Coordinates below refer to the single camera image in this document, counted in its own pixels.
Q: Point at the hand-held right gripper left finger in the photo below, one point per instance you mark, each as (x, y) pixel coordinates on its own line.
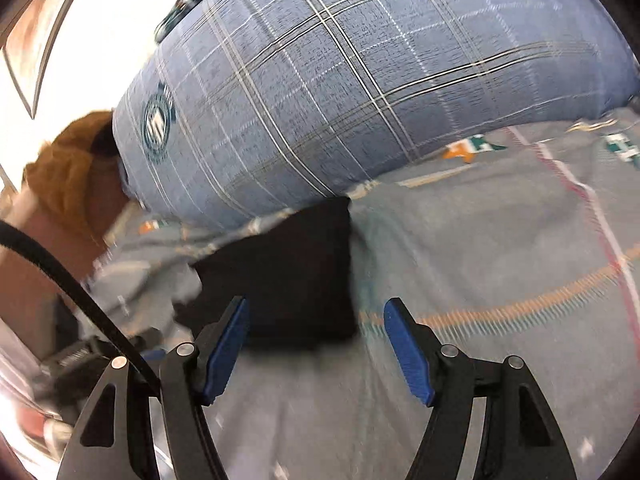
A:
(227, 355)

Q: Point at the grey printed bedsheet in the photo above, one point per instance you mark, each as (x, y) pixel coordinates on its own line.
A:
(475, 250)

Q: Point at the black pants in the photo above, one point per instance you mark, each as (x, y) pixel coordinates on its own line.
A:
(280, 270)

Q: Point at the window frame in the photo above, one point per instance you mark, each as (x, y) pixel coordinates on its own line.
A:
(35, 35)

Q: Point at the blue plaid pillow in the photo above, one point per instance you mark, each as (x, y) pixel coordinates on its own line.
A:
(350, 85)

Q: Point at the brown cloth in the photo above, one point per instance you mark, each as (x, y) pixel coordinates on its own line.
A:
(65, 175)

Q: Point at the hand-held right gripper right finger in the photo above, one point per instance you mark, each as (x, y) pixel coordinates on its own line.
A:
(407, 355)

